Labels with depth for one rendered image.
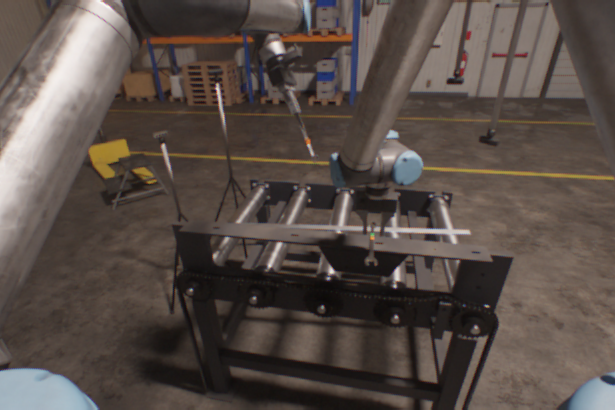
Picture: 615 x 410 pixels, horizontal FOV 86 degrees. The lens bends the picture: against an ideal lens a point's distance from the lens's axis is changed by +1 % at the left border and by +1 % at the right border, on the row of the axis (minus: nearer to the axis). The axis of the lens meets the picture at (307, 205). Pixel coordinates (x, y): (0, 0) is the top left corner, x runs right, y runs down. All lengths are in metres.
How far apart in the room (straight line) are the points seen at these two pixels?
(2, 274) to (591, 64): 0.65
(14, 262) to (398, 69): 0.57
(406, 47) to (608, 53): 0.24
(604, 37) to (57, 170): 0.61
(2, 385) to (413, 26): 0.59
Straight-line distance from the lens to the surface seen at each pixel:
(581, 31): 0.49
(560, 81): 11.11
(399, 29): 0.56
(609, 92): 0.46
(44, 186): 0.48
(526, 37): 10.63
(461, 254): 1.29
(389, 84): 0.62
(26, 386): 0.36
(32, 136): 0.49
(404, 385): 1.89
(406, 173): 0.88
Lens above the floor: 1.90
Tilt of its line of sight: 29 degrees down
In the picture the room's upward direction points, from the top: 1 degrees counter-clockwise
